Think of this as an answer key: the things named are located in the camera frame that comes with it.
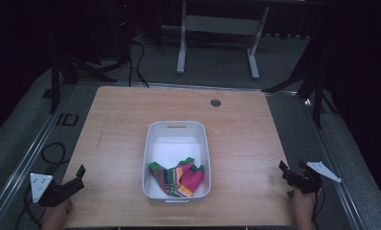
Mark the white plastic basket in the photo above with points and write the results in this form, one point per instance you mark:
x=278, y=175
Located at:
x=175, y=143

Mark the white metal desk frame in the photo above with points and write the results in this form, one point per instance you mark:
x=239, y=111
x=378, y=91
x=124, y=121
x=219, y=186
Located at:
x=222, y=25

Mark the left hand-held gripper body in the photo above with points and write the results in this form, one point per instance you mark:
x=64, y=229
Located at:
x=48, y=191

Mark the silver floor rail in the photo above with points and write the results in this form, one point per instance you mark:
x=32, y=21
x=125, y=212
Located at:
x=22, y=159
x=332, y=153

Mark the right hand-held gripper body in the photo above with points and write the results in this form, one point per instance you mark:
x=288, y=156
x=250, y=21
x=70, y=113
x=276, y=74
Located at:
x=309, y=179

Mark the pink sock with green cuff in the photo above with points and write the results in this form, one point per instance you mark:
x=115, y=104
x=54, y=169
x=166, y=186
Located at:
x=191, y=180

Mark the person's left hand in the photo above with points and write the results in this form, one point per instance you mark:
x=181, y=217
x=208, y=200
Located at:
x=56, y=215

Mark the striped colourful sock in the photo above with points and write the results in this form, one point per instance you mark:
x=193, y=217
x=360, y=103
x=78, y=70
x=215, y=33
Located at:
x=166, y=180

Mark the black metal stand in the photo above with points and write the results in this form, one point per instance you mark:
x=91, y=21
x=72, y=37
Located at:
x=316, y=89
x=56, y=76

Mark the person's right hand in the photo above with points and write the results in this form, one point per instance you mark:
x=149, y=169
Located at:
x=303, y=207

